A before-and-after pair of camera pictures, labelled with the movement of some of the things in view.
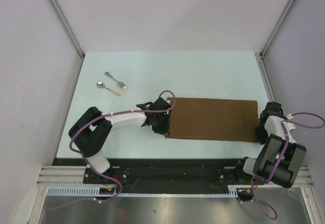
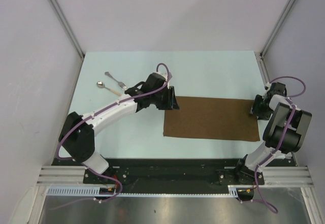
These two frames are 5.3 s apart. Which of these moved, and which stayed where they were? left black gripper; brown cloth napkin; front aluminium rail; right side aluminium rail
Moved: left black gripper
Stayed: right side aluminium rail; brown cloth napkin; front aluminium rail
